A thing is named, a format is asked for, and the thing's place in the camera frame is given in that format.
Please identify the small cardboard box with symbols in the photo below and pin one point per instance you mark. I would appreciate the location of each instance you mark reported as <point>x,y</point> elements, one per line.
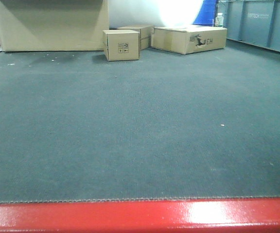
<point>121,45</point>

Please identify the middle rear cardboard box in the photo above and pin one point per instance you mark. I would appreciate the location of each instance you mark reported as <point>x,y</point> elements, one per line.
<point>145,33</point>

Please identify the flat wide cardboard box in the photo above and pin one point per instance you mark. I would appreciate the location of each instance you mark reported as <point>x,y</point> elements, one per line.
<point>189,39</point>

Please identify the blue plastic crate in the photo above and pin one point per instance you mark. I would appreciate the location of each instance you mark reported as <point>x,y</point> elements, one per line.
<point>207,13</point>

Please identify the large cardboard box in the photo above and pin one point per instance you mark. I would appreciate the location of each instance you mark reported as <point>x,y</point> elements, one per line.
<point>53,25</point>

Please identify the red glossy front ledge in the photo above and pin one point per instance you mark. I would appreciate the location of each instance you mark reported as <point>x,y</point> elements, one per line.
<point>252,215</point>

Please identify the grey metal bin wall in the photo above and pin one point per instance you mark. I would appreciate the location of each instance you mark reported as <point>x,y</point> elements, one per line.
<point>255,22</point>

